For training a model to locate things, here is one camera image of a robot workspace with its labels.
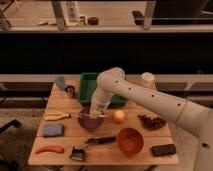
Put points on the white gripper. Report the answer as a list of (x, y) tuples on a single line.
[(97, 108)]

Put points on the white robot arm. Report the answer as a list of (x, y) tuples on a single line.
[(190, 116)]

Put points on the purple bowl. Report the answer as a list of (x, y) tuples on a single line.
[(88, 123)]

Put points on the dark red background bowl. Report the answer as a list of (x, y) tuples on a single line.
[(93, 20)]

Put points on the apple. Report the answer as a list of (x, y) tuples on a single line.
[(118, 116)]

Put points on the green plastic bin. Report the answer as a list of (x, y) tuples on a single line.
[(88, 85)]

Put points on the blue cup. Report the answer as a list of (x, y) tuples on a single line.
[(60, 82)]

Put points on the blue sponge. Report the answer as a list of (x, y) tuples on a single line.
[(53, 130)]

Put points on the white paper cup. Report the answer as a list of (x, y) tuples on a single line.
[(147, 80)]

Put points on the black phone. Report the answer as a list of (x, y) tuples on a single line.
[(163, 150)]

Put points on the clear background bottle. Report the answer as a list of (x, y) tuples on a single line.
[(73, 11)]

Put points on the black handled spatula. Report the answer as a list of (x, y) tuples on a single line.
[(79, 151)]

